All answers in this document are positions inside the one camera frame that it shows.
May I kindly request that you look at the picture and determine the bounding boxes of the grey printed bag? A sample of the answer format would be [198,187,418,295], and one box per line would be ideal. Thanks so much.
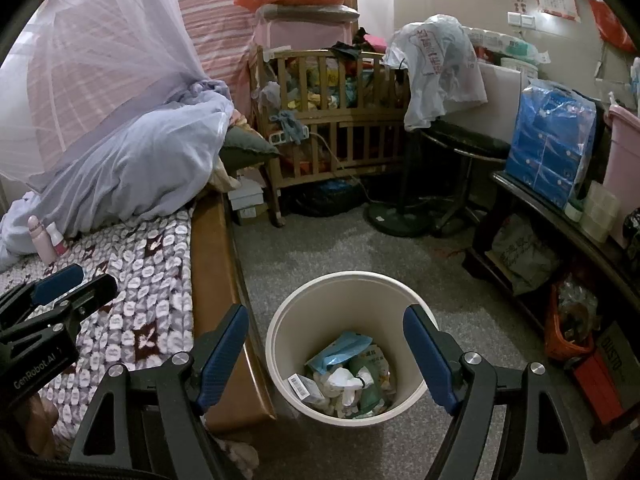
[490,214,562,297]

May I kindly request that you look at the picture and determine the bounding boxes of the white tissue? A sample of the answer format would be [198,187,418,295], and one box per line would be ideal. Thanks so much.
[324,367,371,407]

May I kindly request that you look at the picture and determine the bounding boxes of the pink thermos bottle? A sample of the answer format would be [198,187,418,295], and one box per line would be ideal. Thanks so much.
[27,215,57,264]

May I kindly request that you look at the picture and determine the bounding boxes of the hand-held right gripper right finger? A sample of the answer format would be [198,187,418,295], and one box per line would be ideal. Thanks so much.
[403,304,585,480]

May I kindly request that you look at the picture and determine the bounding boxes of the person's left forearm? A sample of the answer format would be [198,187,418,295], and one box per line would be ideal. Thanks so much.
[20,394,62,442]

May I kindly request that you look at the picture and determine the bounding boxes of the white green milk carton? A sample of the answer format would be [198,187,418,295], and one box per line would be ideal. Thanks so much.
[350,349,396,383]

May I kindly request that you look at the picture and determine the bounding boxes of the white mosquito net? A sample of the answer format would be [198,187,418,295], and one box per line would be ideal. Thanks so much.
[0,0,213,193]

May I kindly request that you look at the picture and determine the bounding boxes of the white flat box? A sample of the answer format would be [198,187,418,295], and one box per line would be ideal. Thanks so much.
[440,59,532,142]

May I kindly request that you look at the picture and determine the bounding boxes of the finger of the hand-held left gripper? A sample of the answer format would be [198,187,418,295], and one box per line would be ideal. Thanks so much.
[0,264,86,329]
[0,274,119,347]

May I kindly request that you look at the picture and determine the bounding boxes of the stack of white containers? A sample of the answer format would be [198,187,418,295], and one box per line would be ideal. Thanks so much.
[579,180,622,244]

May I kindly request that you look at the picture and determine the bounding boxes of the dark wooden shelf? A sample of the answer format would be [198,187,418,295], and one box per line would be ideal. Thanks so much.
[462,169,640,443]

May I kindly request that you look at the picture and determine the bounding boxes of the blue grey cloth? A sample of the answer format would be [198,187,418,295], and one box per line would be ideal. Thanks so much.
[270,110,312,147]

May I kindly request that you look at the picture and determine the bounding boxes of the pink storage box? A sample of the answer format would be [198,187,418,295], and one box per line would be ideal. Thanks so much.
[251,16,358,57]

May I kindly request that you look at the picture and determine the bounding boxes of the wooden bed frame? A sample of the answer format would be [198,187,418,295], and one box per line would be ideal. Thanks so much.
[192,192,277,433]

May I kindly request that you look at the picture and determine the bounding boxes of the red black box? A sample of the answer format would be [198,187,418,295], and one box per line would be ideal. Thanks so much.
[569,320,637,427]

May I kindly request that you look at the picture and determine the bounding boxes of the red bag on wall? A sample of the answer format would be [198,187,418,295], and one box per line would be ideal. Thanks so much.
[587,0,639,54]

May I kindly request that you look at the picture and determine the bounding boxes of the white shoe box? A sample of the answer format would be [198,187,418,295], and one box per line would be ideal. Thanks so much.
[230,175,274,227]

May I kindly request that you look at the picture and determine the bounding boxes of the black round stool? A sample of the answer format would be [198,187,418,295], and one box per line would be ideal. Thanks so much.
[419,121,511,239]

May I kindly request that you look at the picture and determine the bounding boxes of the grey flat cushion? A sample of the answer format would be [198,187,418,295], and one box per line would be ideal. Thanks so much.
[256,4,361,24]

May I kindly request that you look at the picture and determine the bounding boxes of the dark grey pillow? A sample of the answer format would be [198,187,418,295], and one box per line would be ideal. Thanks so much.
[220,125,281,167]

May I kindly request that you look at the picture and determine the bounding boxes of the pinkish floor cloth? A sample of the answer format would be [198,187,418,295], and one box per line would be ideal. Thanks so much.
[212,435,262,480]

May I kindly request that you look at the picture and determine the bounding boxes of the pile of clothes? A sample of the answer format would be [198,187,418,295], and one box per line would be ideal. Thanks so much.
[277,35,401,111]

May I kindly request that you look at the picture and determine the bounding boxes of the blue tissue pack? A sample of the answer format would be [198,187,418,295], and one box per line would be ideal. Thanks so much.
[504,79,599,212]

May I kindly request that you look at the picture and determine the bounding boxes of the light blue wrapper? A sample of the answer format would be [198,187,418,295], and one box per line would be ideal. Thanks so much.
[305,332,373,373]

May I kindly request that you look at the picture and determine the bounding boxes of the white green medicine box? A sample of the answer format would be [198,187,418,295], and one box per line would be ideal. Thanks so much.
[286,372,326,403]

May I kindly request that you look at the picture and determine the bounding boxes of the orange basket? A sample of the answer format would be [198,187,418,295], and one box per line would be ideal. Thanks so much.
[544,280,602,362]

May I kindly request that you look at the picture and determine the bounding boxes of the pink plastic tub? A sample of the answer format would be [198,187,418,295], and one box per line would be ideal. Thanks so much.
[602,104,640,252]

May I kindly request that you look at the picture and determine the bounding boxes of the black standing fan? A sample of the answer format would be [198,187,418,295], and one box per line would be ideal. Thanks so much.
[366,55,437,237]

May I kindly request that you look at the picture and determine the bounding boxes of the black bag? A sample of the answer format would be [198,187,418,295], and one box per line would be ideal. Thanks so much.
[287,180,367,219]

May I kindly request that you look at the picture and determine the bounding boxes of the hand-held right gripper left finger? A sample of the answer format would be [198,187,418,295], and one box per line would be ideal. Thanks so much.
[67,304,250,480]

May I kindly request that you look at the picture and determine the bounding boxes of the light blue quilt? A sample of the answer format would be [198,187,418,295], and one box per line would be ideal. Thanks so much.
[0,79,236,272]

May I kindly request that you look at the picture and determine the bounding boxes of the pink striped curtain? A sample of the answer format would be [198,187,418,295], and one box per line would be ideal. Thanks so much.
[172,0,357,111]

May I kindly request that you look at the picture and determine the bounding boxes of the white bottle red label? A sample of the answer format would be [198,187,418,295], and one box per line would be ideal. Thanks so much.
[47,225,69,257]

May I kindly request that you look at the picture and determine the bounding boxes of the white cable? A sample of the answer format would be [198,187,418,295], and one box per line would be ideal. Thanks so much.
[309,131,372,197]

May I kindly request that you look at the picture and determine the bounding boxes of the pack of paper rolls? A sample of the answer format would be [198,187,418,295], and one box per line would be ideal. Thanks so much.
[465,25,544,66]

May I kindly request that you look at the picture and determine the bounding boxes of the cream plastic wastebasket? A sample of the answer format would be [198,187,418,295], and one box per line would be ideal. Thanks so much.
[265,271,436,428]

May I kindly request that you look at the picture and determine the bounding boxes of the wooden crib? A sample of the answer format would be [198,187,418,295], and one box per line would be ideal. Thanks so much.
[248,45,417,226]

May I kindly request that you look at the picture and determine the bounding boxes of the white plastic bag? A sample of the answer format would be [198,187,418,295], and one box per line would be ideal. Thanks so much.
[385,14,488,132]

